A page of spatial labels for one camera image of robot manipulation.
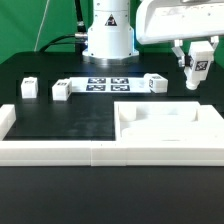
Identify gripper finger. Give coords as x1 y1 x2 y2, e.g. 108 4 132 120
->
210 36 219 49
172 39 185 68

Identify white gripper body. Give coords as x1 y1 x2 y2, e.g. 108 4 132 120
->
136 0 224 45

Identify white square tabletop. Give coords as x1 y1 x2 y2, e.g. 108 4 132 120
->
114 101 200 142

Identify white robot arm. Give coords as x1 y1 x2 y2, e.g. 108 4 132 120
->
83 0 224 67

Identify white marker tag sheet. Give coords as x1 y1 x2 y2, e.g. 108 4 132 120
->
71 77 150 93

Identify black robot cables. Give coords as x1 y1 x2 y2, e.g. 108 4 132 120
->
39 0 90 53

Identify white U-shaped fence frame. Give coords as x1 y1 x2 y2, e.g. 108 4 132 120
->
0 104 224 166

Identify white thin cable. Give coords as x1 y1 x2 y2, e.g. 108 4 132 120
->
33 0 52 52

